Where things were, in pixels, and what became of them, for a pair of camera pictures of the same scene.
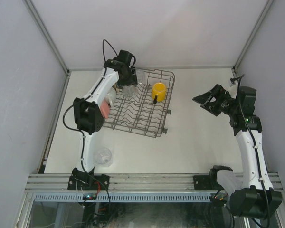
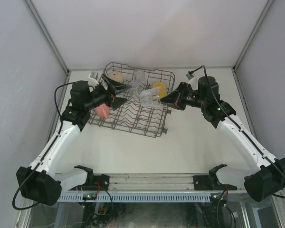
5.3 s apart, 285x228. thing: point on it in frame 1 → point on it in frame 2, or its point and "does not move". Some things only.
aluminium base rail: (125, 182) does not move
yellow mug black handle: (159, 92) does not move
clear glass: (103, 156) → (150, 97)
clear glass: (140, 76) does not move
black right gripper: (216, 102) → (179, 96)
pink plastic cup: (105, 108) does not move
